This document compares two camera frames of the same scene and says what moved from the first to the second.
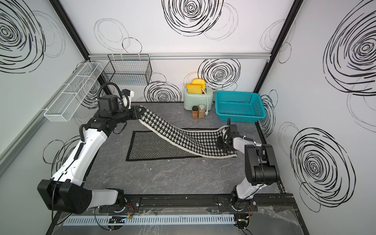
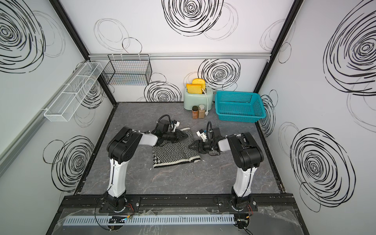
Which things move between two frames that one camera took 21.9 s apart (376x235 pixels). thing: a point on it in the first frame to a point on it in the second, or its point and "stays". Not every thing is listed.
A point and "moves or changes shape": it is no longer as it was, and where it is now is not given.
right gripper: x=219 y=141 to x=199 y=144
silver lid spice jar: x=201 y=113 stays
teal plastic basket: x=239 y=106 stays
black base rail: x=262 y=203 stays
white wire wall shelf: x=64 y=106 stays
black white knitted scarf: x=203 y=141 moves or changes shape
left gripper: x=136 y=114 to x=177 y=136
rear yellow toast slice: x=199 y=81 stays
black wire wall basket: x=129 y=69 stays
